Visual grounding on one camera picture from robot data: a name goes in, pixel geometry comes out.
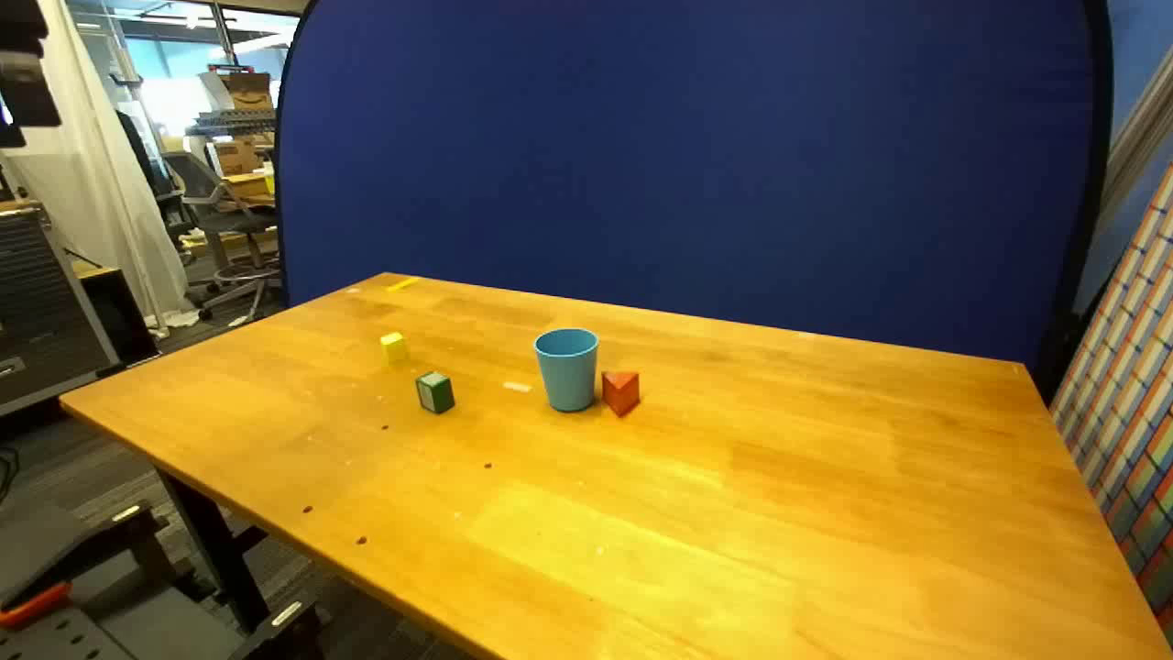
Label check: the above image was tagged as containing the metal storage shelf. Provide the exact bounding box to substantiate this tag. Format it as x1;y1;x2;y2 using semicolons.
179;57;288;324

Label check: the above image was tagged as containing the blue backdrop screen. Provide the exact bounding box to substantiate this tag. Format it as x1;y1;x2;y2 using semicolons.
275;0;1120;395

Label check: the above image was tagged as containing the green block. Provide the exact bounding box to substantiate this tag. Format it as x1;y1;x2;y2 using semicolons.
413;371;457;418

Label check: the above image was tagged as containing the black table leg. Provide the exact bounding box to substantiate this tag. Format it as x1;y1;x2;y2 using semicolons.
153;468;324;654

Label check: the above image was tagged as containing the white curtain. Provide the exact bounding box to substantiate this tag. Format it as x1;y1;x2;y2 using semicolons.
3;0;201;340

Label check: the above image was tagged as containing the red block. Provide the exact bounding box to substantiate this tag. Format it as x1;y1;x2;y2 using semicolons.
597;368;644;420

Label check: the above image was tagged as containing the black equipment cabinet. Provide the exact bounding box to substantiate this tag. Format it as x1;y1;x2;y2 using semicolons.
0;198;120;418

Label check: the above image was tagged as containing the blue cup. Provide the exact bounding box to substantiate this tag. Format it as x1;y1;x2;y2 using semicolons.
532;325;604;414

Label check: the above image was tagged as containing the colourful checkered panel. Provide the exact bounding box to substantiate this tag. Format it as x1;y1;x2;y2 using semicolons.
1049;162;1173;617

